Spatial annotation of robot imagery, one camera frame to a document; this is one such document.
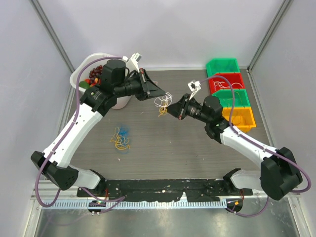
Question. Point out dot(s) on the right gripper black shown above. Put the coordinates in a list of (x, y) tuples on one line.
[(179, 109)]

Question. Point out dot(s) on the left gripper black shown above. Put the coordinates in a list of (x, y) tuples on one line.
[(148, 89)]

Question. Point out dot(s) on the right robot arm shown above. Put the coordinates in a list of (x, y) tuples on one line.
[(278, 173)]

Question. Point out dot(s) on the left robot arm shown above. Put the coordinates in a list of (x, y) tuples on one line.
[(119, 78)]

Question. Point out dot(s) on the red storage bin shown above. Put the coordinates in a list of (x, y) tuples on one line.
[(218, 83)]

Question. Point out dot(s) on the dark red grape bunch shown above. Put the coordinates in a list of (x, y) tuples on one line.
[(96, 72)]

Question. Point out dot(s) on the near green storage bin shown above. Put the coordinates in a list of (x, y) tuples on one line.
[(226, 97)]

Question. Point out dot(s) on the green storage bin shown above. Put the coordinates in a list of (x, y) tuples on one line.
[(222, 65), (226, 97)]

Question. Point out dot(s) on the far green storage bin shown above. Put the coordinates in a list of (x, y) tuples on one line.
[(222, 65)]

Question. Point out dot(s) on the yellow storage bin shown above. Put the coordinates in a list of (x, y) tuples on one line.
[(243, 119)]

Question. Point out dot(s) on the red strawberries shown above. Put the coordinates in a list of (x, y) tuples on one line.
[(92, 82)]

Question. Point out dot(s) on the green avocado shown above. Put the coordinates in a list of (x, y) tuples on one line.
[(84, 85)]

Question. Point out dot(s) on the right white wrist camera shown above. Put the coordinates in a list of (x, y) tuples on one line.
[(194, 87)]

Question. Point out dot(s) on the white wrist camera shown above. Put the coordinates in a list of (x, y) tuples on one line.
[(132, 62), (194, 87)]

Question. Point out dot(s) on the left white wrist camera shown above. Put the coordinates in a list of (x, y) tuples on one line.
[(132, 62)]

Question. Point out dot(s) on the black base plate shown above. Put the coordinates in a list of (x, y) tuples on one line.
[(168, 190)]

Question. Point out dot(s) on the white slotted cable duct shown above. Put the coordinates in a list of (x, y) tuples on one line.
[(181, 204)]

